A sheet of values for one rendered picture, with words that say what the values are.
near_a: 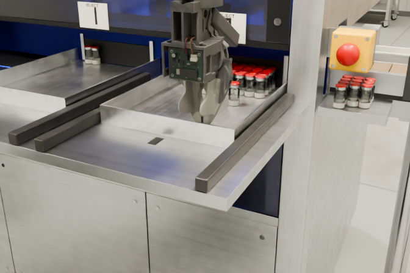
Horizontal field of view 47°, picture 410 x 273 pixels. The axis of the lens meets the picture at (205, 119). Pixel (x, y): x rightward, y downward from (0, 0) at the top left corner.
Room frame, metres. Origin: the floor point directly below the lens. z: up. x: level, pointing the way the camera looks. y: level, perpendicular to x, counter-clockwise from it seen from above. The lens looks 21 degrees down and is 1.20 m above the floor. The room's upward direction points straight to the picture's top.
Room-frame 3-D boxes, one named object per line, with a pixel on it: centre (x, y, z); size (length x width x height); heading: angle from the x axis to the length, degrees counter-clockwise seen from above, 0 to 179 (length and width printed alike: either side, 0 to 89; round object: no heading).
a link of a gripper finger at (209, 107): (0.69, 0.00, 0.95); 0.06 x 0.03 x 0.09; 154
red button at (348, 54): (0.84, -0.26, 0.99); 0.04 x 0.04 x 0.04; 64
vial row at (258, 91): (0.97, -0.04, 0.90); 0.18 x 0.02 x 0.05; 64
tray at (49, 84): (1.04, 0.30, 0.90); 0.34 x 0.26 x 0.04; 154
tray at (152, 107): (0.89, 0.00, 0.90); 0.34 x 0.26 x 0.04; 154
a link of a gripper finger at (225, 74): (0.71, -0.02, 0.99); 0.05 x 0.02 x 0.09; 64
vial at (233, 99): (0.89, -0.06, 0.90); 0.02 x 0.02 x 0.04
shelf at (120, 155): (0.90, 0.18, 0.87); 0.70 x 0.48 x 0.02; 64
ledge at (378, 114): (0.91, -0.31, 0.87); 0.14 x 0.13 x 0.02; 154
